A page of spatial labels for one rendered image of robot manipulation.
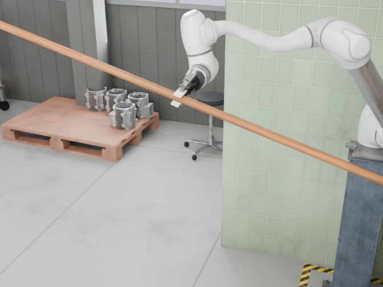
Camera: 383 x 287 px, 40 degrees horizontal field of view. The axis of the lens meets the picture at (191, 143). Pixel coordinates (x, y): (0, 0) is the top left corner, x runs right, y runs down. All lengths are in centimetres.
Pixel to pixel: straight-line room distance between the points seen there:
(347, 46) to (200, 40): 57
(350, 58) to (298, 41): 25
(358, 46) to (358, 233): 116
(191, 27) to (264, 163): 141
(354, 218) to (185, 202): 164
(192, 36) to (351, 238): 146
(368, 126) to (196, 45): 100
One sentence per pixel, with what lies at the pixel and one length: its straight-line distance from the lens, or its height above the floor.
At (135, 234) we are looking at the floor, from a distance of 383.
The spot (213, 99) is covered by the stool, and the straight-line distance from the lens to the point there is 468.
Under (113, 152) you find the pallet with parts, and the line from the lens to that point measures 477.
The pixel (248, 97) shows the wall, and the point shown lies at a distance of 314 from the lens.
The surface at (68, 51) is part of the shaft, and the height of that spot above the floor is 167.
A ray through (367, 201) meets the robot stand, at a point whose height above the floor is 77.
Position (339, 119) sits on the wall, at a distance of 312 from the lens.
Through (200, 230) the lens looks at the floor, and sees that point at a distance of 385.
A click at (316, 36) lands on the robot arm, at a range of 232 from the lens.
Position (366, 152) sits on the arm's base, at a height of 103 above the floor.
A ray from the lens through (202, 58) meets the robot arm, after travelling 213.
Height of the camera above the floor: 221
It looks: 26 degrees down
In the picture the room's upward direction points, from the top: straight up
